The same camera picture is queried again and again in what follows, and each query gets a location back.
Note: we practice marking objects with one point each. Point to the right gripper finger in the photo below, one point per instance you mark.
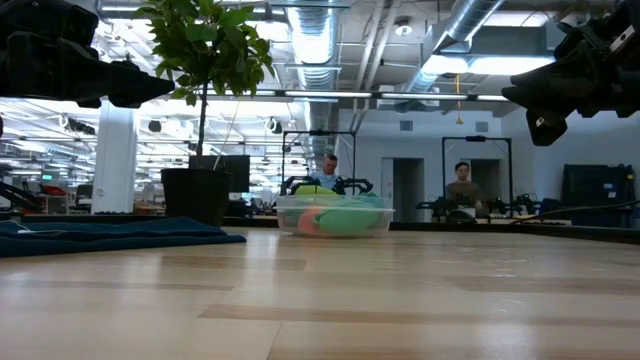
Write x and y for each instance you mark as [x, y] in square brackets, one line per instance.
[555, 85]
[546, 129]

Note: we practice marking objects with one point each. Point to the person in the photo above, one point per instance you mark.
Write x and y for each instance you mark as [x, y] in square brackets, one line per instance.
[325, 175]
[465, 192]

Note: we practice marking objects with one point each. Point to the clear plastic tupperware container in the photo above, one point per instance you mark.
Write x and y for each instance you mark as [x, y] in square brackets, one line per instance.
[385, 220]

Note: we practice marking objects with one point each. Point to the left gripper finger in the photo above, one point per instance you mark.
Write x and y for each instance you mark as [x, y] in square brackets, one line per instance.
[60, 67]
[150, 87]

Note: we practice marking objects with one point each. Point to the white square column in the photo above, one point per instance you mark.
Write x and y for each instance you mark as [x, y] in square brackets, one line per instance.
[115, 160]

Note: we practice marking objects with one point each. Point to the green plant in black pot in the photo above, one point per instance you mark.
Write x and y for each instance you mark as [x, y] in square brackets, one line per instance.
[210, 45]

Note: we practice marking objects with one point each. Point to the silver ventilation duct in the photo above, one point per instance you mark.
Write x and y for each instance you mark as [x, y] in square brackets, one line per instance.
[312, 35]
[465, 20]

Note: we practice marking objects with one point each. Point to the black background monitor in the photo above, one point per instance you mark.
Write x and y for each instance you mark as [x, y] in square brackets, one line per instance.
[235, 170]

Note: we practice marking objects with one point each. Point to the black stand frame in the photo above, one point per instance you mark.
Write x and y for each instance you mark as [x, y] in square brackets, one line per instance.
[320, 132]
[475, 138]

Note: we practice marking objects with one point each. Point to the dark blue folded cloth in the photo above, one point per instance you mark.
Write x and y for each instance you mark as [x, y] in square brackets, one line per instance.
[100, 237]

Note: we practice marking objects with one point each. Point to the black cabinet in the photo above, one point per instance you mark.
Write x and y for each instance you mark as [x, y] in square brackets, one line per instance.
[597, 192]

